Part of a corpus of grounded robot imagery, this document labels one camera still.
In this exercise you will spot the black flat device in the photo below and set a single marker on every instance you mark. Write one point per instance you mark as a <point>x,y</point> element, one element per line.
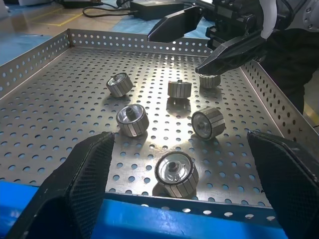
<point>82,3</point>

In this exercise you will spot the metal rotor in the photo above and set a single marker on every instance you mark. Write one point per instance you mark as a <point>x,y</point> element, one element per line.
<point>209,81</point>
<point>177,176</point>
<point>179,90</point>
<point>208,122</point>
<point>120,85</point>
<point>132,122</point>

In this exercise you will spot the blue perforated plastic bin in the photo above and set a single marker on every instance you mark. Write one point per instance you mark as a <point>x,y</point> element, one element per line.
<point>174,226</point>

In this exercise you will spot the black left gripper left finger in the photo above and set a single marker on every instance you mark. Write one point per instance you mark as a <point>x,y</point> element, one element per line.
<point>74,194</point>

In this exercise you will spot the perforated metal tray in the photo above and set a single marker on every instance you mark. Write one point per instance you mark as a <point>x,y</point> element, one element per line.
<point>62,124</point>

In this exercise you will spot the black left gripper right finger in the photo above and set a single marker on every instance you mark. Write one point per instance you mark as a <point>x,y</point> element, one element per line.
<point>291,189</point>

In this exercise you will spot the black power adapter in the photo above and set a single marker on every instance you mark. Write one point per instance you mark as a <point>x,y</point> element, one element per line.
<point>154,10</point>

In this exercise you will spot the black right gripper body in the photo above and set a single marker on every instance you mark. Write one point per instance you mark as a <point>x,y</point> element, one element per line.
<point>231,17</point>

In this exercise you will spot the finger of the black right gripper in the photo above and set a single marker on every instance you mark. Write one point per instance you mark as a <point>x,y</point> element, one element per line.
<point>177,25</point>
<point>231,54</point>

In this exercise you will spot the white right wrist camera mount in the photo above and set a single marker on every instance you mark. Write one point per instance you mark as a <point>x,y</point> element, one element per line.
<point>269,20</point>

